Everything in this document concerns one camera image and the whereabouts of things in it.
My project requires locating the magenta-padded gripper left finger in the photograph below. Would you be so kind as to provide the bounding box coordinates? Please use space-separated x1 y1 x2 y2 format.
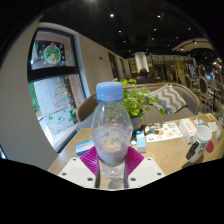
58 145 102 190

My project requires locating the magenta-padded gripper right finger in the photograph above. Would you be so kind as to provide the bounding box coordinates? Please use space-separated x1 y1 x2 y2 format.
123 145 167 190

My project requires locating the clear blue-capped water bottle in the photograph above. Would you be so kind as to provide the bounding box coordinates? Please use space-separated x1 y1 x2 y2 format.
90 81 134 180

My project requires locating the flat blue pack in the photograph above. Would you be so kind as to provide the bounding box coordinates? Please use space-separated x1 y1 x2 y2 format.
75 139 95 157

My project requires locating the small blue-white carton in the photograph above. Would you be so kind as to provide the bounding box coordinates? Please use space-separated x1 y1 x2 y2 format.
135 129 148 154

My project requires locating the printed paper sheet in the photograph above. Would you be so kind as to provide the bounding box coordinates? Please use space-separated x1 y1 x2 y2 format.
143 121 184 144

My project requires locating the flat round red coaster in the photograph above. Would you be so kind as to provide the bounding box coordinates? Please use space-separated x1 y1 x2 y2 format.
205 140 215 154

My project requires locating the green potted plant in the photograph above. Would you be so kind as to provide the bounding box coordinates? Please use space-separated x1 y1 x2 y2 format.
112 78 166 129

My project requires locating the black-framed decorated window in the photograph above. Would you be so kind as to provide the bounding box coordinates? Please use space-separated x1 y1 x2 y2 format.
27 28 88 153

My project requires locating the white paper napkin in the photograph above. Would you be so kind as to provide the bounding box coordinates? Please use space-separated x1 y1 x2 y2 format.
207 121 219 133

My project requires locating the grey curved sofa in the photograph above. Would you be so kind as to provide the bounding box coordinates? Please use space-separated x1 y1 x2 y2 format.
75 82 202 131

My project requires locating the person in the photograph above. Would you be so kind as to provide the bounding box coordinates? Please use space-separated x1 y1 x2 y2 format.
135 68 155 84

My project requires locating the group of dining chairs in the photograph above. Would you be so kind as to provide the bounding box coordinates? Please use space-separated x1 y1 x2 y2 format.
183 66 224 114

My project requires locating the white round column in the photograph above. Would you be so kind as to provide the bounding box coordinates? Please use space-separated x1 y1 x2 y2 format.
134 51 150 73

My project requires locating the group of ceiling lights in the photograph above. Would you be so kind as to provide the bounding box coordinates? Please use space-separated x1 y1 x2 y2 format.
106 11 201 44

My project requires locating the white lettered mug, black handle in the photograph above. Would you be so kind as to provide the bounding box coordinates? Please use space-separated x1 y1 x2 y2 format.
185 124 213 164

